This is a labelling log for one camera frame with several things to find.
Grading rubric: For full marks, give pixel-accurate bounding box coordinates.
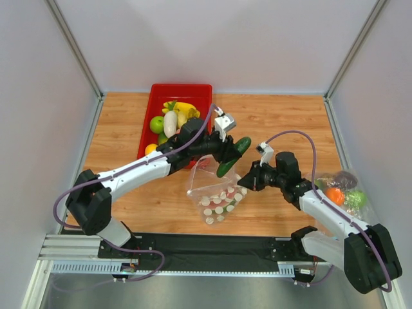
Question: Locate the dark green cucumber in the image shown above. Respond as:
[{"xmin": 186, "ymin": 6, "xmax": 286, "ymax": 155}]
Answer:
[{"xmin": 216, "ymin": 136, "xmax": 252, "ymax": 178}]

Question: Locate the polka dot zip bag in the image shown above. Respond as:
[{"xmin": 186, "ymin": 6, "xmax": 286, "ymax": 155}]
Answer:
[{"xmin": 186, "ymin": 155, "xmax": 247, "ymax": 226}]

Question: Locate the yellow pear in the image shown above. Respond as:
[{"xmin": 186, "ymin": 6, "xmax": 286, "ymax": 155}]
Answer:
[{"xmin": 177, "ymin": 111, "xmax": 189, "ymax": 128}]

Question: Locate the white radish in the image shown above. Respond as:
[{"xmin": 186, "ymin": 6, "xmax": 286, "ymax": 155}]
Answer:
[{"xmin": 162, "ymin": 100, "xmax": 178, "ymax": 138}]

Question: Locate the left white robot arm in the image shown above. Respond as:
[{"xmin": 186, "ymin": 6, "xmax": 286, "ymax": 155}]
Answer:
[{"xmin": 66, "ymin": 114, "xmax": 242, "ymax": 247}]

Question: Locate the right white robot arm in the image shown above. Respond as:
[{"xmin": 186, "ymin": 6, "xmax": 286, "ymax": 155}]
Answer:
[{"xmin": 238, "ymin": 152, "xmax": 402, "ymax": 294}]

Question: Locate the clear bag of spare food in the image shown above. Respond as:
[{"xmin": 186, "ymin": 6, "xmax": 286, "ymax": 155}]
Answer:
[{"xmin": 299, "ymin": 170, "xmax": 379, "ymax": 241}]

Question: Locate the yellow banana bunch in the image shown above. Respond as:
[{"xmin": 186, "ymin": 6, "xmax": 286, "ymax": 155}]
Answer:
[{"xmin": 162, "ymin": 100, "xmax": 201, "ymax": 119}]

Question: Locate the red plastic bin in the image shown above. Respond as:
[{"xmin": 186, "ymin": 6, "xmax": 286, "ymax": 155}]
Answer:
[{"xmin": 137, "ymin": 84, "xmax": 212, "ymax": 158}]

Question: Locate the green orange mango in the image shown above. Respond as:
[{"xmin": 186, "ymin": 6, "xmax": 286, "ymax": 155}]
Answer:
[{"xmin": 158, "ymin": 132, "xmax": 168, "ymax": 145}]

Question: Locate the green apple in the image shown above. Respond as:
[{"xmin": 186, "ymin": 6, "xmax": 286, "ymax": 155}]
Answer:
[{"xmin": 149, "ymin": 116, "xmax": 164, "ymax": 135}]

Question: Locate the yellow lemon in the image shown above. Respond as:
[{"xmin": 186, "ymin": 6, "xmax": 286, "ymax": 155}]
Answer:
[{"xmin": 144, "ymin": 144, "xmax": 158, "ymax": 156}]

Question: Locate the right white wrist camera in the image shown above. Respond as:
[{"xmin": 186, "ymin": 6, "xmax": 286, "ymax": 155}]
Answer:
[{"xmin": 256, "ymin": 142, "xmax": 274, "ymax": 166}]

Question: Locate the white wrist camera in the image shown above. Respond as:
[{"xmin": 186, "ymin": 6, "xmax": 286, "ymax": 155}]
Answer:
[
  {"xmin": 214, "ymin": 108, "xmax": 236, "ymax": 142},
  {"xmin": 256, "ymin": 142, "xmax": 274, "ymax": 166}
]

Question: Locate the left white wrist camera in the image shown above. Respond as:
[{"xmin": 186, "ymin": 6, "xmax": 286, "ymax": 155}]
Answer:
[{"xmin": 214, "ymin": 108, "xmax": 236, "ymax": 142}]

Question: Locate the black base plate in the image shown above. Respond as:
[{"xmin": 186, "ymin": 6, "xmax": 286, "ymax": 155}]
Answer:
[{"xmin": 96, "ymin": 230, "xmax": 330, "ymax": 273}]

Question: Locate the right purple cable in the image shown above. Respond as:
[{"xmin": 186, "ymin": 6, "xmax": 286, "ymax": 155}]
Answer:
[{"xmin": 265, "ymin": 130, "xmax": 393, "ymax": 293}]

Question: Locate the white slotted cable duct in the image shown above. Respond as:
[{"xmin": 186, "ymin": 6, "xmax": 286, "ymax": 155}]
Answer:
[{"xmin": 50, "ymin": 260, "xmax": 314, "ymax": 278}]

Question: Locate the aluminium front rail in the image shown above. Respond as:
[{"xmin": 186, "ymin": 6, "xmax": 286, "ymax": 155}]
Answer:
[{"xmin": 38, "ymin": 234, "xmax": 101, "ymax": 261}]

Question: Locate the right aluminium frame post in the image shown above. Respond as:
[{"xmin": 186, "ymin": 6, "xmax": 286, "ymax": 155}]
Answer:
[{"xmin": 324, "ymin": 0, "xmax": 389, "ymax": 102}]

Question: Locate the aluminium frame post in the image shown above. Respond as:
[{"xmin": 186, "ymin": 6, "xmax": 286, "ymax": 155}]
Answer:
[
  {"xmin": 324, "ymin": 0, "xmax": 389, "ymax": 102},
  {"xmin": 43, "ymin": 0, "xmax": 106, "ymax": 99}
]

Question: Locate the left aluminium frame post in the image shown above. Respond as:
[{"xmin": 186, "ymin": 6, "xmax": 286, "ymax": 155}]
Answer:
[{"xmin": 43, "ymin": 0, "xmax": 106, "ymax": 99}]

